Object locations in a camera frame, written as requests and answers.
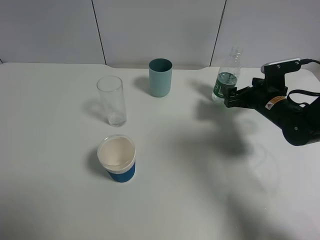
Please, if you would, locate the black cable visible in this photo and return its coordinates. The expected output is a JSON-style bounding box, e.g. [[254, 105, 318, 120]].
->
[[287, 58, 320, 107]]

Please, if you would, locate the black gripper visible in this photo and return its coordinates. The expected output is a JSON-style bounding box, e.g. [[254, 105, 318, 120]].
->
[[223, 77, 288, 118]]

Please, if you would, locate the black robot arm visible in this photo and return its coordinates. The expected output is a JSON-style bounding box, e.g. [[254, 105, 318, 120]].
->
[[222, 77, 320, 146]]

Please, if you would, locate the tall clear glass tumbler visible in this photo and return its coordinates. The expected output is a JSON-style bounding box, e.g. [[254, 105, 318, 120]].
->
[[96, 75, 127, 127]]

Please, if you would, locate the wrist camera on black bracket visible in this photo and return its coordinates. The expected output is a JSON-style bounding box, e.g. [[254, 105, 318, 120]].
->
[[260, 58, 302, 90]]

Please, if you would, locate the teal green plastic cup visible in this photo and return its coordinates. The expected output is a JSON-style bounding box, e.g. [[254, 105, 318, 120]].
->
[[148, 58, 173, 98]]

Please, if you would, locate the clear plastic bottle green label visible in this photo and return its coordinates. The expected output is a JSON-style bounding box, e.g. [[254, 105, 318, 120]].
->
[[211, 47, 243, 102]]

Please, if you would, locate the white cup blue sleeve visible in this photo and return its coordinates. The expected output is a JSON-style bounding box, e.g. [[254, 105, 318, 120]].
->
[[97, 134, 136, 183]]

